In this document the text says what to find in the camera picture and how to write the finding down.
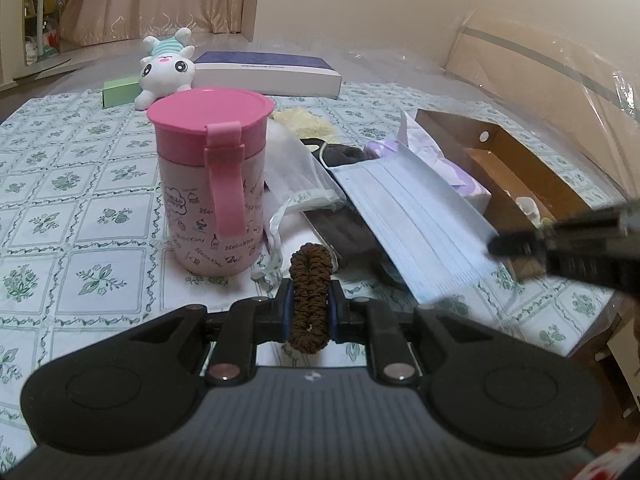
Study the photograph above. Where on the brown cardboard box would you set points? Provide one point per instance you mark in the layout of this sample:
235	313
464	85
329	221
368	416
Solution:
505	167

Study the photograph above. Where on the yellow towel cloth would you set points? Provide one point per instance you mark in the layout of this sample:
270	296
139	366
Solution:
304	124

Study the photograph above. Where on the floral tablecloth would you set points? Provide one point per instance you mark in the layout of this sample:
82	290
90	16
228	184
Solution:
85	255

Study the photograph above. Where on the purple tissue pack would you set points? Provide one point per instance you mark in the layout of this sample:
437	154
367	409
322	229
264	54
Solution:
414	137

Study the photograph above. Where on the brown scrunchie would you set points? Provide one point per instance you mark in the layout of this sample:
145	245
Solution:
311	272

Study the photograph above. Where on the white bunny plush toy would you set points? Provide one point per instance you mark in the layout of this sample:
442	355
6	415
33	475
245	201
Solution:
167	69

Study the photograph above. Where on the green microfiber cloth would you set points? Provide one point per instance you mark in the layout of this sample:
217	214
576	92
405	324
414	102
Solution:
545	222

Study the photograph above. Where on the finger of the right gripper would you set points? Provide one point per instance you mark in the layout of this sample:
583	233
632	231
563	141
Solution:
619	219
516	244

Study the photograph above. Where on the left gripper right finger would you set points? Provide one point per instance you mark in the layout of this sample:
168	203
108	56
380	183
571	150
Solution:
385	335

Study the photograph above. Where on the dark grey sock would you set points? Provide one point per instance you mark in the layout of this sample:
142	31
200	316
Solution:
353	243

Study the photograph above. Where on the cluttered shelf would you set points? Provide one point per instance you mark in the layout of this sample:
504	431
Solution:
41	20

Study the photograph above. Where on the blue surgical face mask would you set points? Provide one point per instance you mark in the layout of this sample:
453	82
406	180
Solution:
435	238

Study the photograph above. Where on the small green box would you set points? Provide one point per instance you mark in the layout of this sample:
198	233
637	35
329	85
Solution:
120	91

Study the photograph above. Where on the blue white flat box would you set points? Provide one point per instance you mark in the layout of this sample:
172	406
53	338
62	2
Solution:
271	74

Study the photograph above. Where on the plastic wrapped headboard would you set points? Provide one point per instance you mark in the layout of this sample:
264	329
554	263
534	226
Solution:
592	104

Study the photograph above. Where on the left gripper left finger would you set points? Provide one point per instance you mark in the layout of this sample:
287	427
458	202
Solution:
238	332

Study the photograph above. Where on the pink lidded cup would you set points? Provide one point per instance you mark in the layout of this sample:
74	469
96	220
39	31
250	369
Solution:
211	148

